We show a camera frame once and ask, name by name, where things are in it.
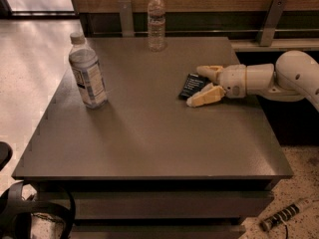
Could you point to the yellow white gripper finger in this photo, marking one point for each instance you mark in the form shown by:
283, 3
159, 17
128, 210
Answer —
210, 72
208, 95

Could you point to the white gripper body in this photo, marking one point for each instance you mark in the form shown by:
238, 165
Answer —
232, 80

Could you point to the dark rxbar blueberry wrapper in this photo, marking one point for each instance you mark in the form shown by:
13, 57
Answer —
193, 84

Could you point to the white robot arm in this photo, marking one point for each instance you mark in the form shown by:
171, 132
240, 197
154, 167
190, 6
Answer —
294, 77

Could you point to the clear empty water bottle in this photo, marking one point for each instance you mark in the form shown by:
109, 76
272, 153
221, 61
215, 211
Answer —
156, 25

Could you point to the grey table with shelves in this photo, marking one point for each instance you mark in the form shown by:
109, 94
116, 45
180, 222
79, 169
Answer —
146, 165

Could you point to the labelled clear water bottle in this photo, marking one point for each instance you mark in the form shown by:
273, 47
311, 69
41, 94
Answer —
85, 66

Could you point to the black striped cylinder on floor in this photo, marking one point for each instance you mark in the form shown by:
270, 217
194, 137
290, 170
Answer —
286, 214

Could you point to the black rounded object at left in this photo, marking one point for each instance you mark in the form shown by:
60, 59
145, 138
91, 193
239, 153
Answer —
5, 154

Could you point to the right metal wall bracket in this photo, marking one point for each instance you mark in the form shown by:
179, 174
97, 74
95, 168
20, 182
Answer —
274, 13

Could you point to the metal wall bracket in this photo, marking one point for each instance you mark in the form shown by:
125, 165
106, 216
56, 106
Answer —
126, 18
274, 13

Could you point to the left metal wall bracket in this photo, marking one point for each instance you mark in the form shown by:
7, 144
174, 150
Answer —
126, 18

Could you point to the black strap bag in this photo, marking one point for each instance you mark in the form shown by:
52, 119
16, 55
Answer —
16, 213

